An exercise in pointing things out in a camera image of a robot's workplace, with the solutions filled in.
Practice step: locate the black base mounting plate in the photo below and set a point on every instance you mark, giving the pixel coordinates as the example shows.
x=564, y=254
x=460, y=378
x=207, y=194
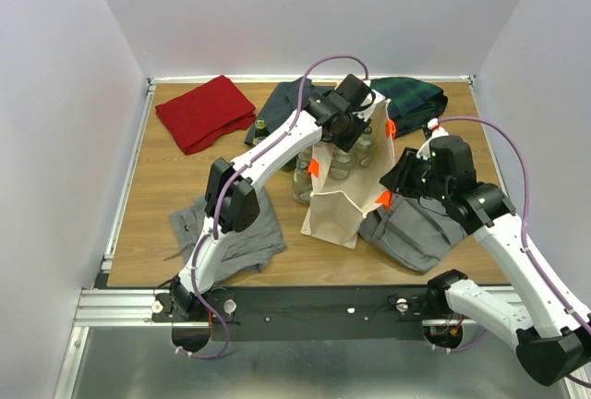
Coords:
x=306, y=313

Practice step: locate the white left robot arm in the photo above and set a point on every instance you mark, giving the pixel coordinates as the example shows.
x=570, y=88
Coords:
x=231, y=196

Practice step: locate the green Perrier bottle yellow label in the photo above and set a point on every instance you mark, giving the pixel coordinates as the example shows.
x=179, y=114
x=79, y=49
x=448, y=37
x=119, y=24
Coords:
x=290, y=166

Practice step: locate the dark teal folded jacket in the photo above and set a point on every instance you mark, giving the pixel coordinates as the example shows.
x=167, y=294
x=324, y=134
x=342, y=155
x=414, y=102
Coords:
x=281, y=103

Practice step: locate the red folded cloth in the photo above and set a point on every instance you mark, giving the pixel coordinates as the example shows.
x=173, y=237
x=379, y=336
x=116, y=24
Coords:
x=199, y=117

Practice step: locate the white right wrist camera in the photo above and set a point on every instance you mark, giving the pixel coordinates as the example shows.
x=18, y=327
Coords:
x=431, y=131

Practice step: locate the grey pleated skirt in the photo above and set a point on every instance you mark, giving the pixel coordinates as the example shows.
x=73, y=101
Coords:
x=417, y=233

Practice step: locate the green Perrier bottle red label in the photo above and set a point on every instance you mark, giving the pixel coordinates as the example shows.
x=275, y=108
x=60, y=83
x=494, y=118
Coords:
x=261, y=131

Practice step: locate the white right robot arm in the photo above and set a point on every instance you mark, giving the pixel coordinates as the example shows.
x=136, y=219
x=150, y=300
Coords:
x=550, y=333

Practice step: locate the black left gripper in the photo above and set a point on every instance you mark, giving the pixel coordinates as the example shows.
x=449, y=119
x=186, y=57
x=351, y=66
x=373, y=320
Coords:
x=361, y=126

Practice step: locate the green plaid folded skirt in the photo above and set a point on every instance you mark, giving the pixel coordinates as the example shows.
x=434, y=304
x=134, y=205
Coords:
x=412, y=103

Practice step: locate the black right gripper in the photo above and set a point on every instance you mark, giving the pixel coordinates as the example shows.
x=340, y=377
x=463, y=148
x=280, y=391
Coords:
x=398, y=178

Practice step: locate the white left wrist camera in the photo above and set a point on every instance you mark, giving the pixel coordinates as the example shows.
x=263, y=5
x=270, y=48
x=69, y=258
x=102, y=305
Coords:
x=370, y=104

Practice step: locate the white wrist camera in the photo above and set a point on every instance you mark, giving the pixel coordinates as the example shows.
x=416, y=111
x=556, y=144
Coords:
x=370, y=104
x=431, y=131

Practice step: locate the grey knit shorts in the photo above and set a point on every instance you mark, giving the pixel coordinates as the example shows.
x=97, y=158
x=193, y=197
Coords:
x=252, y=251

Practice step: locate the clear Chang soda bottle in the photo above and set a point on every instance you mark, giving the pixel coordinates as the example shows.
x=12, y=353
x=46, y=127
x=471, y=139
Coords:
x=341, y=164
x=364, y=148
x=301, y=183

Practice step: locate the beige canvas tote bag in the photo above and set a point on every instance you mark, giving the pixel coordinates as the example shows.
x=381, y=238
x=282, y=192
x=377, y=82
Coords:
x=337, y=207

